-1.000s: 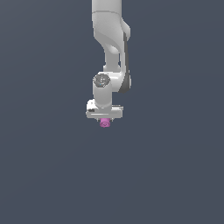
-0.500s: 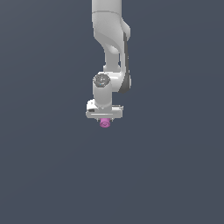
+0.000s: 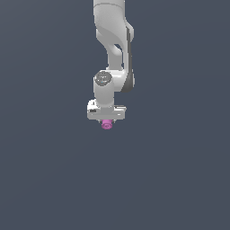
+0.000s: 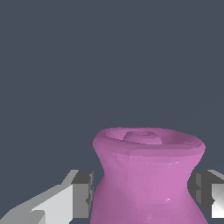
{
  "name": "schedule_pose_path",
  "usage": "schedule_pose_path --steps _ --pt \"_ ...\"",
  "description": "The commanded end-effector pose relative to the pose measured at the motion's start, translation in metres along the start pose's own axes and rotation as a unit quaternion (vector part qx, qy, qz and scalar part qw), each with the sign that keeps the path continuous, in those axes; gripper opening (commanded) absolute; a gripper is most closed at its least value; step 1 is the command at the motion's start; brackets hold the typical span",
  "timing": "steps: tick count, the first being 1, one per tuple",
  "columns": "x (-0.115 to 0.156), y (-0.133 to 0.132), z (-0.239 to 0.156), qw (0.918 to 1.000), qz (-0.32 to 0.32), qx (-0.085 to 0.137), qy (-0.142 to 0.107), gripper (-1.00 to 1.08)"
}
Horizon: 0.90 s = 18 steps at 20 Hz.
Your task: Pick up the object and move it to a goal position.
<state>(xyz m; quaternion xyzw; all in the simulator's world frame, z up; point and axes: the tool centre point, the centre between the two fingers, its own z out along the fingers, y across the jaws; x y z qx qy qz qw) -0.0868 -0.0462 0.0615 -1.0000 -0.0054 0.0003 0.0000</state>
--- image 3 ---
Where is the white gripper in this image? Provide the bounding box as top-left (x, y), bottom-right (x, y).
top-left (86, 99), bottom-right (127, 124)

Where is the small pink cylinder object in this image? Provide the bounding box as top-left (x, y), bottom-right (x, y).
top-left (101, 119), bottom-right (113, 130)

